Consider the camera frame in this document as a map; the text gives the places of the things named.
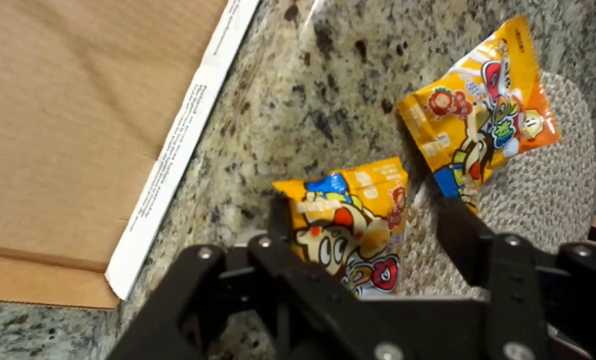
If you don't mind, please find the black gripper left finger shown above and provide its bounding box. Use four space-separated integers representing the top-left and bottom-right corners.
106 196 380 360

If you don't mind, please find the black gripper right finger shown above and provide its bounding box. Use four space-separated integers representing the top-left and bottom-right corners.
435 197 596 360

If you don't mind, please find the orange cartoon snack packet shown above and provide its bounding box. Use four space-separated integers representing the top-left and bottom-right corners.
396 16 564 215
272 156 412 295

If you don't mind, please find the flat cardboard box white rim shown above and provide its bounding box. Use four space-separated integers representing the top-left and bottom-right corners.
0 0 264 310

